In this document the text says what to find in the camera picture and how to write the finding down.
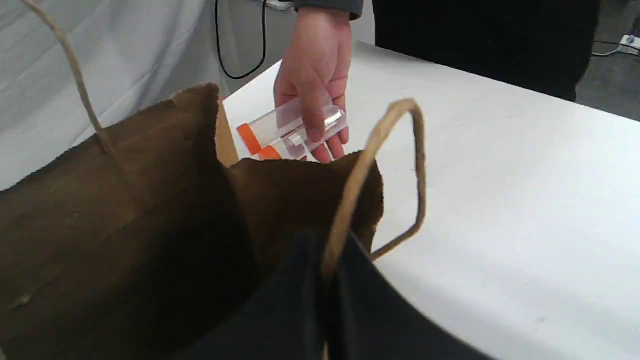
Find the brown paper bag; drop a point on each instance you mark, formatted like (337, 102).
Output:
(151, 232)

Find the person's bare hand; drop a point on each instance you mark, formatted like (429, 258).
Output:
(315, 64)

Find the clear plastic tubes orange caps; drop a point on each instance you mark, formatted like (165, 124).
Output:
(281, 134)

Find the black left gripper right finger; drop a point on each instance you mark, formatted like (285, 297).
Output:
(369, 319)

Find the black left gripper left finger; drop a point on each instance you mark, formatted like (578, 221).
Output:
(280, 321)

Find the white power strip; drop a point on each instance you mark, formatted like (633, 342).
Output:
(630, 41)

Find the white backdrop cloth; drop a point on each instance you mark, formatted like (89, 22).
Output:
(133, 54)

